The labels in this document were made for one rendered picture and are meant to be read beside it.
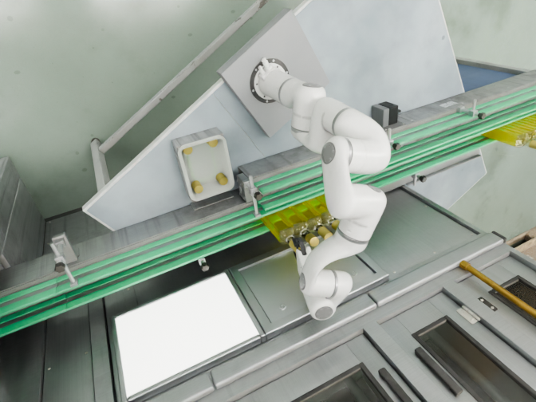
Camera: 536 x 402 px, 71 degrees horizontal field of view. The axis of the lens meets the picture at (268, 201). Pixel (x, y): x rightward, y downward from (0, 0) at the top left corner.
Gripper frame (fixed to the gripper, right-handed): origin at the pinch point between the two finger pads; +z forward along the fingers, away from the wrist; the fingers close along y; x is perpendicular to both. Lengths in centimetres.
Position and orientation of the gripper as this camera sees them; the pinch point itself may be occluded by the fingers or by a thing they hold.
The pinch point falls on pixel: (298, 247)
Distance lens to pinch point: 127.3
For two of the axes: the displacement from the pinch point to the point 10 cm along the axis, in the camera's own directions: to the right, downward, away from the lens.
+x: -9.8, 2.0, -0.9
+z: -1.8, -5.2, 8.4
